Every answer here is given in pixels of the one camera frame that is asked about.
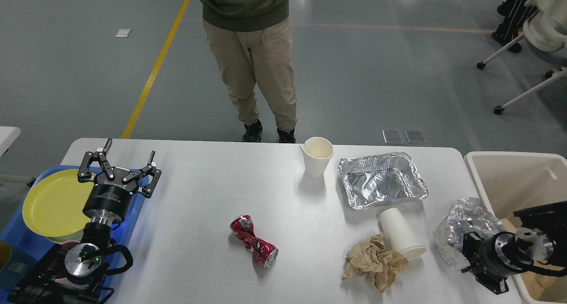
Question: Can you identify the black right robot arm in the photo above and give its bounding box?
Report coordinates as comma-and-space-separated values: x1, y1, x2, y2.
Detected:
460, 201, 567, 295

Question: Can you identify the crumpled brown paper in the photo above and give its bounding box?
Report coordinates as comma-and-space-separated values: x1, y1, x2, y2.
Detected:
342, 234, 409, 293

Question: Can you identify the pale green plate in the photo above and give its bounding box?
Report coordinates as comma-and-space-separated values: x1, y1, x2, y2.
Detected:
46, 230, 83, 244

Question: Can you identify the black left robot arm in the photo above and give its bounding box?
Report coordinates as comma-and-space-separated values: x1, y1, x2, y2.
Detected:
7, 139, 162, 304

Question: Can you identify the large brown paper bag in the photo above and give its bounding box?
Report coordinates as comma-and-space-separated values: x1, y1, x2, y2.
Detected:
501, 218, 567, 301

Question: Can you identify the clear plastic wrap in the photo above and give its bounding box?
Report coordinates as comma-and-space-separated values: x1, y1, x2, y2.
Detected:
433, 197, 507, 269

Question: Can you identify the person in dark clothes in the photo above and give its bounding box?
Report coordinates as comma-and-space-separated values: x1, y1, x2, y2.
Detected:
491, 0, 537, 46

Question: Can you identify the dark teal mug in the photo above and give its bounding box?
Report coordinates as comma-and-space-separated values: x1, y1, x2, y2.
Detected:
0, 241, 37, 290

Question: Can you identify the aluminium foil tray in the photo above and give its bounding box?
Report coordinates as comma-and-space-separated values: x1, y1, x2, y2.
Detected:
338, 151, 429, 210

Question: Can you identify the lying white paper cup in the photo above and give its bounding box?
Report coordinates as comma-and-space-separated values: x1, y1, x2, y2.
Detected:
379, 208, 427, 260

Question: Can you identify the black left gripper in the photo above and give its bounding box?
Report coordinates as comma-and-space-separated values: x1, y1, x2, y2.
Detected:
78, 138, 162, 227

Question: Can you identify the office chair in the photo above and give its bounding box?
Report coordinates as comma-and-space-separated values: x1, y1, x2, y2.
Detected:
474, 33, 566, 116

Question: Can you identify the blue plastic tray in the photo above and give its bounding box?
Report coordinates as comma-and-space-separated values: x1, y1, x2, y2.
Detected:
0, 165, 146, 304

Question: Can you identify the white paper cup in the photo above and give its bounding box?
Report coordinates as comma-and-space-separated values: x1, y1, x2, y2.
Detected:
379, 208, 427, 260
300, 136, 334, 179

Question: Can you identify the crushed red soda can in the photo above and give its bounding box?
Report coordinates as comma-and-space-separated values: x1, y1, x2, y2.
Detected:
229, 215, 278, 269

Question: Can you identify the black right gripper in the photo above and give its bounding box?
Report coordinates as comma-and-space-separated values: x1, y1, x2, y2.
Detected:
460, 231, 523, 295

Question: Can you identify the yellow plastic plate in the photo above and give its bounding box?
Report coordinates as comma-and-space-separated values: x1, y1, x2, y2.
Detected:
22, 169, 93, 237

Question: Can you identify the white side table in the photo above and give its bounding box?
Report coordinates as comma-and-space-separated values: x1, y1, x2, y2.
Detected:
0, 126, 22, 156

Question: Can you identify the person in green sweater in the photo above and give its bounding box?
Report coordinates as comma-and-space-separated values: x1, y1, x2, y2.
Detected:
200, 0, 296, 143

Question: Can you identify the beige plastic bin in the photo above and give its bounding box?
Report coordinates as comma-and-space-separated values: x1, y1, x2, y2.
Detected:
464, 152, 567, 303

